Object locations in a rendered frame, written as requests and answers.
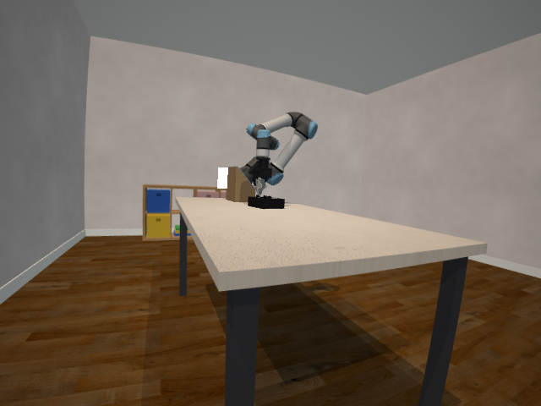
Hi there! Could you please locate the black lighting desk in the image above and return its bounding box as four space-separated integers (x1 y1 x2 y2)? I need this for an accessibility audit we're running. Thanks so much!
248 195 285 209

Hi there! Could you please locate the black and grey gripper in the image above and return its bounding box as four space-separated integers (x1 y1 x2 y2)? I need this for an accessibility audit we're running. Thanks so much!
253 156 272 196

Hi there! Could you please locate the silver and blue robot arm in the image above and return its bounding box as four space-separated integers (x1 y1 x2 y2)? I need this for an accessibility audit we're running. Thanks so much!
239 112 318 185

